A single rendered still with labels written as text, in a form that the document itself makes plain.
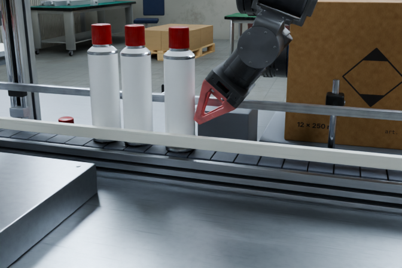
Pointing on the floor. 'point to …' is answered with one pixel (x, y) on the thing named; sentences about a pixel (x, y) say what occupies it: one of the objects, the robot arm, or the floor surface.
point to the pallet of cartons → (194, 40)
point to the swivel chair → (152, 6)
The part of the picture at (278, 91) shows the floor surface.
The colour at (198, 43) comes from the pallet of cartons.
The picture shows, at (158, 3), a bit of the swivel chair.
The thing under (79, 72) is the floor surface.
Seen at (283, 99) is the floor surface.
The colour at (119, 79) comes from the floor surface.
